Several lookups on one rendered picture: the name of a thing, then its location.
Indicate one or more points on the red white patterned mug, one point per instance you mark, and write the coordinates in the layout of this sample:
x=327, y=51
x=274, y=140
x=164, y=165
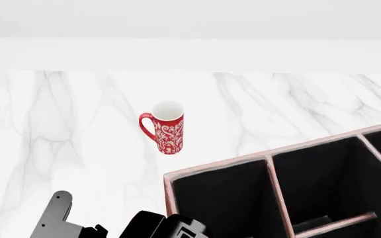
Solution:
x=169, y=135

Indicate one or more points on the pink-rimmed black compartment caddy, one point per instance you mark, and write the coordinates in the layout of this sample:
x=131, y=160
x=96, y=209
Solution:
x=309, y=188

